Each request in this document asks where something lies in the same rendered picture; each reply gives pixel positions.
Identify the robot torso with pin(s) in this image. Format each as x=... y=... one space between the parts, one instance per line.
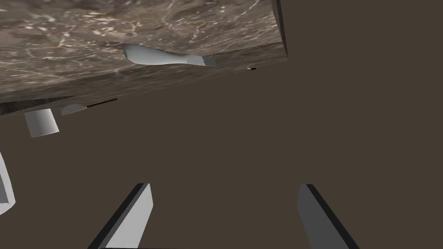
x=5 y=193

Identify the grey cylinder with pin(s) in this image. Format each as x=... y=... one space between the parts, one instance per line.
x=41 y=122

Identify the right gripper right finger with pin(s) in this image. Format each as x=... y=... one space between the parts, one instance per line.
x=320 y=223

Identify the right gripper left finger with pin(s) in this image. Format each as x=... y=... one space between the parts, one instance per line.
x=128 y=221

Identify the grey half disc black rod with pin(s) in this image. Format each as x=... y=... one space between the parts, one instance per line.
x=73 y=109

